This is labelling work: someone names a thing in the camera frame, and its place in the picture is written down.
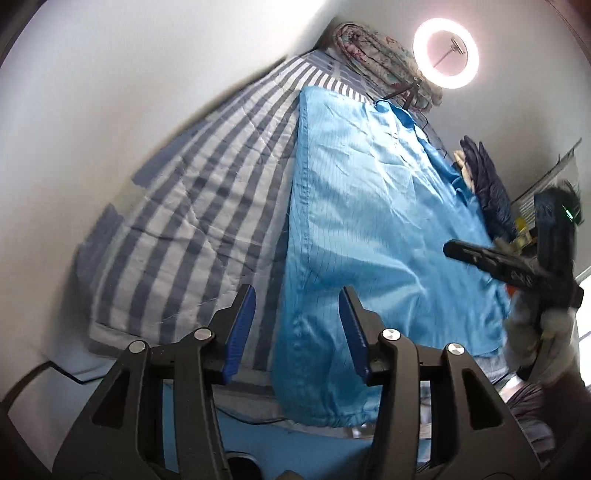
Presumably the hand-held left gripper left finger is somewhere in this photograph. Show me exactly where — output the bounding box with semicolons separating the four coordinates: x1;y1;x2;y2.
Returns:
53;284;257;480

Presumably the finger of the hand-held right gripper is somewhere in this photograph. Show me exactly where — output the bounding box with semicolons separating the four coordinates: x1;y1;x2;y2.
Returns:
442;239;555;291

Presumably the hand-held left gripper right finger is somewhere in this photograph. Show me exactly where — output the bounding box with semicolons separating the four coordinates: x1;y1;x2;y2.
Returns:
338;286;541;480

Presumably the blue pinstriped coat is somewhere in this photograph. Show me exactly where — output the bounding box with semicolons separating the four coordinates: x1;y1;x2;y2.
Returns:
271;85;512;428

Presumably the person's right hand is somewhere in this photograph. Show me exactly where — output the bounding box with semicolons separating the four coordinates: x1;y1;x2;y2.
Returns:
503;300;578;384

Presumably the dark navy puffer jacket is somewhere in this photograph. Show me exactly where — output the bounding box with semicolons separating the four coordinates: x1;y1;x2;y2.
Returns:
459;135;515;241

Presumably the window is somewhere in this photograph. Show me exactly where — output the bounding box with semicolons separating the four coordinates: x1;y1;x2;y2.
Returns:
573;272;591;365

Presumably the cream cloth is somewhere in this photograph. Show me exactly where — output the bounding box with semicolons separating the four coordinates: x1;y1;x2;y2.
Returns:
452;150;476;195

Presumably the blue white striped quilt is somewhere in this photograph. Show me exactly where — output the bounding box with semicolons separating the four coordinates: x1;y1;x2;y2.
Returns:
76;50;513;416

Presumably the person's dark ribbed clothing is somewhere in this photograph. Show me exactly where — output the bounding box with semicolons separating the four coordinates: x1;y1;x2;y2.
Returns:
508;384;557;462

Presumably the black tripod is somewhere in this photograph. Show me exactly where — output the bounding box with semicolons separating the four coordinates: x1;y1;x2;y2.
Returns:
383;80;423;112

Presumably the folded floral blanket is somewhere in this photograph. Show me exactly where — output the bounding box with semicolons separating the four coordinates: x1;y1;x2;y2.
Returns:
332;22;444;112

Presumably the black wire rack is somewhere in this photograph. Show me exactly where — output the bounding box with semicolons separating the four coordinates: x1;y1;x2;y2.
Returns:
510;138;583;217

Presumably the black ring light cable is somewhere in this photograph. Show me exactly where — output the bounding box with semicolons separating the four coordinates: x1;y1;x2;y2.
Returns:
416;111;458;171

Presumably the black floor cable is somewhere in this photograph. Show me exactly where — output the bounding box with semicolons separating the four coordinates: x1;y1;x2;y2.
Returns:
0;360;93;416

